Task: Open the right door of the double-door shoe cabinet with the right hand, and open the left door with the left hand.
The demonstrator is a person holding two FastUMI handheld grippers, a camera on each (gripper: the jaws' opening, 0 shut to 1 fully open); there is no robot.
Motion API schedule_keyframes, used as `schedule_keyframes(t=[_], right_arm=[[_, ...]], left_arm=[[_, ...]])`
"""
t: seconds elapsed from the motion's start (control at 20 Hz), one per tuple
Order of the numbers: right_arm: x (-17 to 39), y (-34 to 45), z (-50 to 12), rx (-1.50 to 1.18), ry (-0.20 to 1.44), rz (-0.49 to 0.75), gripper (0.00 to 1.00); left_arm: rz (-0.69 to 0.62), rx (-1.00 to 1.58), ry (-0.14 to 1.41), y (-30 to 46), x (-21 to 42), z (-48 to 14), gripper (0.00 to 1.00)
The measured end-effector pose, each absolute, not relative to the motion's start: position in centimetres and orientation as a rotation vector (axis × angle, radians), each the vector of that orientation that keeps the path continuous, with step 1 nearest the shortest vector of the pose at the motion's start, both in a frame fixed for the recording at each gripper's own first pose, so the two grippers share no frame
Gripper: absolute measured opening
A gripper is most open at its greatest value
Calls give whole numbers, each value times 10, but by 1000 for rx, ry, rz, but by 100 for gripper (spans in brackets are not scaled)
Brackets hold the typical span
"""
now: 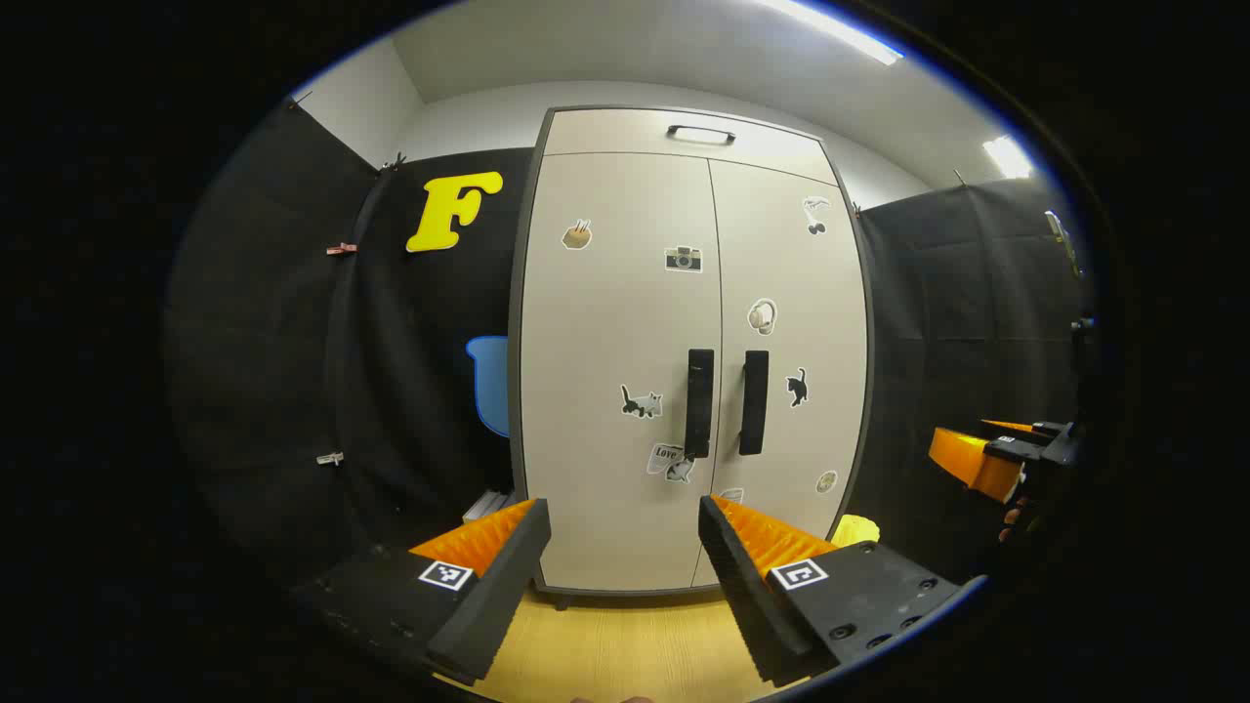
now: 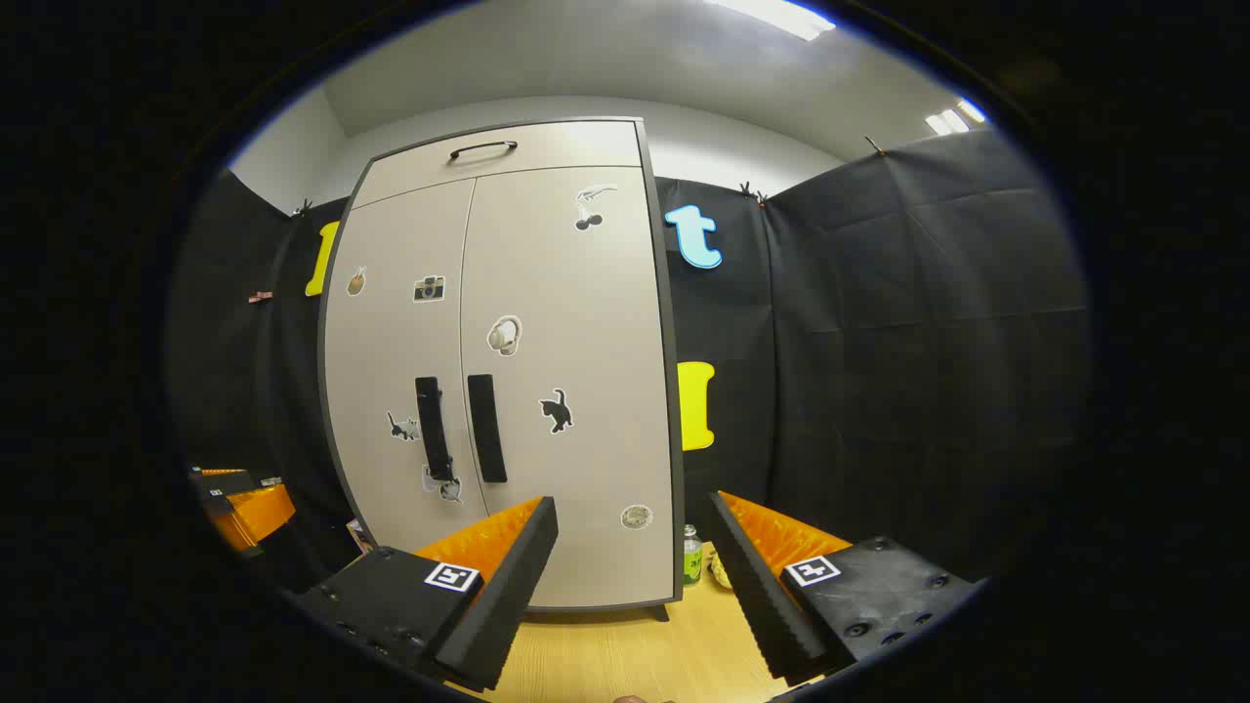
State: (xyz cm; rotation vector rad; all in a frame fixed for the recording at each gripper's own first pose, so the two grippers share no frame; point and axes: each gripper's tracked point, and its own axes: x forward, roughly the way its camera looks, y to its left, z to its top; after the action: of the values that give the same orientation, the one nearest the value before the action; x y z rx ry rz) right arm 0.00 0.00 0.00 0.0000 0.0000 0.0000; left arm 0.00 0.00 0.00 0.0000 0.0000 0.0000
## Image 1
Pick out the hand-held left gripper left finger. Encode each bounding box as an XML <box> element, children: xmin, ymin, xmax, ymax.
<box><xmin>293</xmin><ymin>498</ymin><xmax>553</xmax><ymax>687</ymax></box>

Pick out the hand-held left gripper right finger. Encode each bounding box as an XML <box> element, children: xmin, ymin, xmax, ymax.
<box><xmin>697</xmin><ymin>494</ymin><xmax>987</xmax><ymax>687</ymax></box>

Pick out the beige cabinet door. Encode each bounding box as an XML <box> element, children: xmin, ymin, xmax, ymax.
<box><xmin>521</xmin><ymin>151</ymin><xmax>724</xmax><ymax>594</ymax></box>
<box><xmin>693</xmin><ymin>159</ymin><xmax>869</xmax><ymax>588</ymax></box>

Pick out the beige double-door shoe cabinet body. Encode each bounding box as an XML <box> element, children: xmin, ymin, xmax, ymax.
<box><xmin>506</xmin><ymin>105</ymin><xmax>875</xmax><ymax>611</ymax></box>

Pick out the black backdrop cloth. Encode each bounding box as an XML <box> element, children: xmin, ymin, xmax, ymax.
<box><xmin>164</xmin><ymin>98</ymin><xmax>536</xmax><ymax>587</ymax></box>
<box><xmin>854</xmin><ymin>176</ymin><xmax>1090</xmax><ymax>577</ymax></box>

